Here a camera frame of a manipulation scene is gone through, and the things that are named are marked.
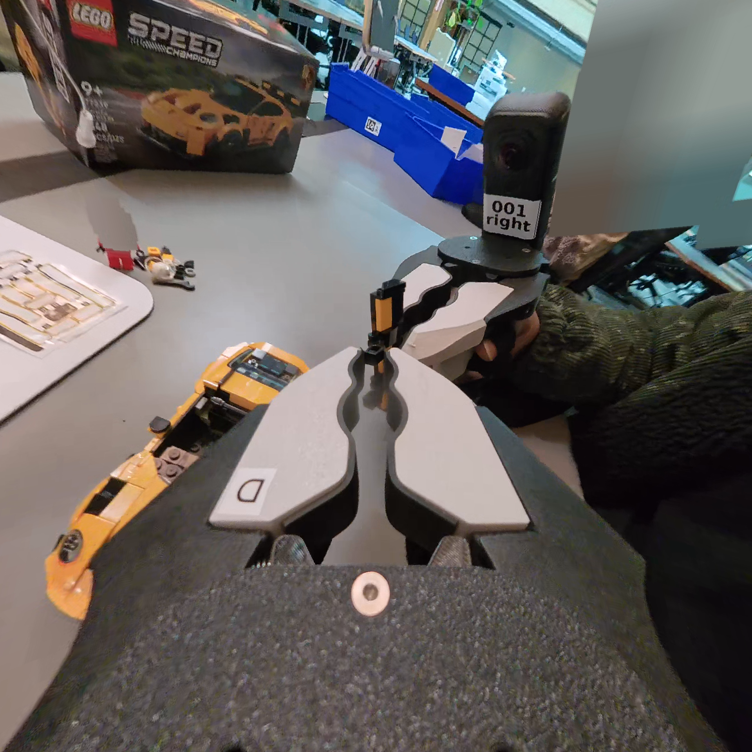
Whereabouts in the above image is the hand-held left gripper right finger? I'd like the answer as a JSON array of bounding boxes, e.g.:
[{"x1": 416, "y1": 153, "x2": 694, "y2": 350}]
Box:
[{"x1": 385, "y1": 348, "x2": 531, "y2": 568}]

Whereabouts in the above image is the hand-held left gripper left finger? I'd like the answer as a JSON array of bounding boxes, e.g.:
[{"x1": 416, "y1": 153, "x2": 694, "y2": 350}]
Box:
[{"x1": 208, "y1": 347, "x2": 360, "y2": 565}]

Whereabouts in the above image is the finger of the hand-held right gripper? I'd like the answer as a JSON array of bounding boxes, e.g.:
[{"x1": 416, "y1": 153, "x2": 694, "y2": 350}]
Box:
[
  {"x1": 404, "y1": 282, "x2": 516, "y2": 366},
  {"x1": 392, "y1": 262, "x2": 453, "y2": 347}
]

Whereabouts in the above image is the yellow black lego spoiler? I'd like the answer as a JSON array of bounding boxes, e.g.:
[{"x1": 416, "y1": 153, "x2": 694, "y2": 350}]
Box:
[{"x1": 367, "y1": 281, "x2": 407, "y2": 412}]

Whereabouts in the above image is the yellow lego car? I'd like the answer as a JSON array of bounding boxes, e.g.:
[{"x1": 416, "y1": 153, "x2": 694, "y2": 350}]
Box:
[{"x1": 46, "y1": 342, "x2": 310, "y2": 622}]

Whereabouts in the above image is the person's right forearm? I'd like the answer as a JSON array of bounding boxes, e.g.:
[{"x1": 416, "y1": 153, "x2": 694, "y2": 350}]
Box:
[{"x1": 511, "y1": 282, "x2": 752, "y2": 506}]

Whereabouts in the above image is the red lego minifigure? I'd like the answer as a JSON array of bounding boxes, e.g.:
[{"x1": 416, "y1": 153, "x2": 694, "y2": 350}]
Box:
[{"x1": 97, "y1": 240, "x2": 137, "y2": 272}]

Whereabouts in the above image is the lego sticker sheet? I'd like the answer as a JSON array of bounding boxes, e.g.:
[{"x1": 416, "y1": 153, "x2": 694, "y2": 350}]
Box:
[{"x1": 0, "y1": 249, "x2": 127, "y2": 359}]

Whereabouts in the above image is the lego set box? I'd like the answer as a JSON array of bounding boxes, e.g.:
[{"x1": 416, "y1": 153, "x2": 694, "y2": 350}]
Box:
[{"x1": 0, "y1": 0, "x2": 321, "y2": 175}]

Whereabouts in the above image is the person's right hand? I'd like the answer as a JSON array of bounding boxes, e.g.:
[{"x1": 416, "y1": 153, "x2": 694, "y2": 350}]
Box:
[{"x1": 470, "y1": 308, "x2": 541, "y2": 380}]

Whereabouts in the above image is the blue labelled storage bin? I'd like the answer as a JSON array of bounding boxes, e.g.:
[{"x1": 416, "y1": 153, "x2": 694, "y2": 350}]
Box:
[{"x1": 325, "y1": 63, "x2": 453, "y2": 155}]

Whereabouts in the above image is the dark hanging acoustic panel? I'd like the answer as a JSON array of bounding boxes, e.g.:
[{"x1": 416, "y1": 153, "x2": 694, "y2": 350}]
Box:
[{"x1": 361, "y1": 0, "x2": 401, "y2": 60}]

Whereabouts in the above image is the white book stand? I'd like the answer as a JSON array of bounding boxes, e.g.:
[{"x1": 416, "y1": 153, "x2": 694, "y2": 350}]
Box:
[{"x1": 0, "y1": 214, "x2": 155, "y2": 425}]

